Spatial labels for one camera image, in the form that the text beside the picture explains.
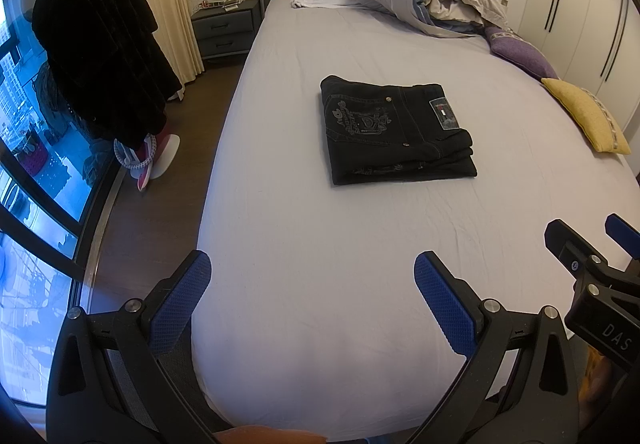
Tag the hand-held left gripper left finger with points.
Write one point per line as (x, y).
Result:
(180, 304)

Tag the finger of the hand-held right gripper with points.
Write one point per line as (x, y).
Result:
(625, 236)
(570, 249)

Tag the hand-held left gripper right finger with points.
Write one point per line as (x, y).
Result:
(442, 304)

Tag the black pants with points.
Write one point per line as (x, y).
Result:
(395, 129)

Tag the yellow pillow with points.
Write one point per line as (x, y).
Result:
(587, 112)

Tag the bed with white sheet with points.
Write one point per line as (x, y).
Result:
(310, 249)

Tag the pink white slippers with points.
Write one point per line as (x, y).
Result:
(150, 162)

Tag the large glass window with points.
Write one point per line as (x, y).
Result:
(35, 224)

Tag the purple pillow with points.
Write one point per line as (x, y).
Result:
(522, 52)

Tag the hanging black coat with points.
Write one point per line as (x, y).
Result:
(105, 54)

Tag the grey nightstand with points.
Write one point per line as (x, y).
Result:
(225, 32)

